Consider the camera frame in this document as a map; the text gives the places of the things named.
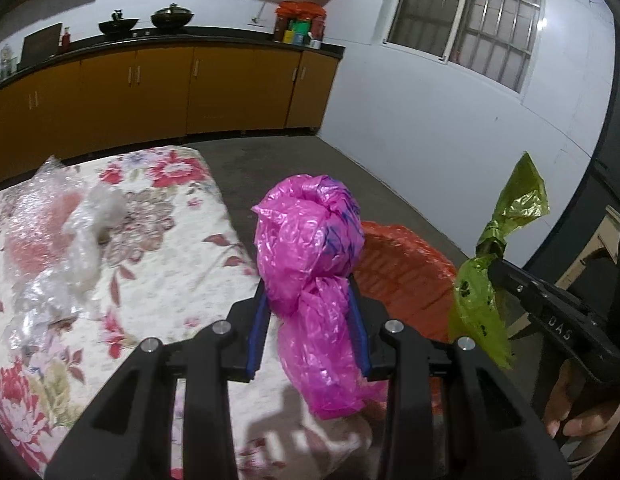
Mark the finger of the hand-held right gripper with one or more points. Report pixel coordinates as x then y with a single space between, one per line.
512 282

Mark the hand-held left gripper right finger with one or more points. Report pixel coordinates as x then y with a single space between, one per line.
362 340

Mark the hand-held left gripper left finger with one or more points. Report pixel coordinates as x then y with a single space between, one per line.
257 330

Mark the yellow-green plastic bag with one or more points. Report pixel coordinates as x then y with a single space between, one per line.
474 310

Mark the orange basket with red liner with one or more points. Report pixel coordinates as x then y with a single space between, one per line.
404 280

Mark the pink plastic bag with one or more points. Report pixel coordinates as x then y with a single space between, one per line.
310 240

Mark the person's right hand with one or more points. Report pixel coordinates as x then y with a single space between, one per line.
559 400

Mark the floral blanket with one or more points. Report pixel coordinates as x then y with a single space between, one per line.
165 240

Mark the white plastic bag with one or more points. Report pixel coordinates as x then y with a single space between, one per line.
100 210

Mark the wooden base cabinets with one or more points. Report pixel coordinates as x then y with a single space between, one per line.
225 90

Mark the clear plastic bag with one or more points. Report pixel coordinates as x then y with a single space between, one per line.
40 200

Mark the barred window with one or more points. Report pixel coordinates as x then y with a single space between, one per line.
457 15

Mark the white cup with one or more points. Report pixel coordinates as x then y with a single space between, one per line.
316 44

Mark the green box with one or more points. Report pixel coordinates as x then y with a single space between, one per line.
302 26

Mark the red canister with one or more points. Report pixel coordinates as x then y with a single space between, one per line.
318 27

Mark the dark pot with lid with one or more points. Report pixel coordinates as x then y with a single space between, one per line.
172 17

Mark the black wok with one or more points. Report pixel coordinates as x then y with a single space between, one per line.
117 25

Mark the red bottle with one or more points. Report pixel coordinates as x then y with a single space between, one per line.
66 42

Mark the dark cutting board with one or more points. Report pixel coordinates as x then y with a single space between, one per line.
40 42

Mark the glass jar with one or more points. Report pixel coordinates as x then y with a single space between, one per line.
6 62

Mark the cream wooden frame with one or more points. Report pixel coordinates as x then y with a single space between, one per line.
609 230

